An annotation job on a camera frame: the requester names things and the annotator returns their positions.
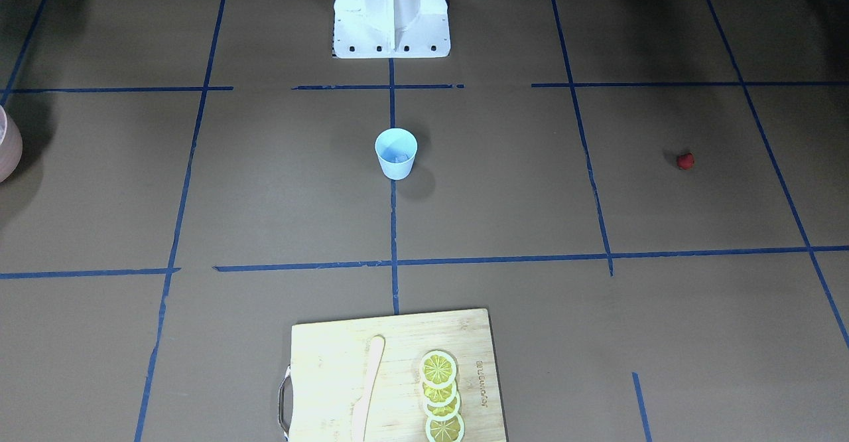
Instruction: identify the red strawberry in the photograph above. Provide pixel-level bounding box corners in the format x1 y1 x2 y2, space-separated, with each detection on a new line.
676 153 695 171

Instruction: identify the light blue paper cup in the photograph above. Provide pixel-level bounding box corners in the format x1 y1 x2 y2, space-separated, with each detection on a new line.
374 128 418 180

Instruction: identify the lemon slice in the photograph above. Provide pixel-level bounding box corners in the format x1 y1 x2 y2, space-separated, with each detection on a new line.
423 393 462 421
421 381 458 407
419 350 458 390
424 414 465 442

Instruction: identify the yellow plastic knife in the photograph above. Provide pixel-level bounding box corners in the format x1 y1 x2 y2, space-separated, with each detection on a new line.
351 335 385 441

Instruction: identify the bamboo cutting board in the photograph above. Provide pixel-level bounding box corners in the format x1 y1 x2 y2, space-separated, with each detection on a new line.
279 309 507 441

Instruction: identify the pink bowl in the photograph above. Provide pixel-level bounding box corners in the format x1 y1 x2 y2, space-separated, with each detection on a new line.
1 107 23 183

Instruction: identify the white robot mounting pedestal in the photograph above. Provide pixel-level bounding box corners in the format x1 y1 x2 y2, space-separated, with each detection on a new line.
332 0 451 59

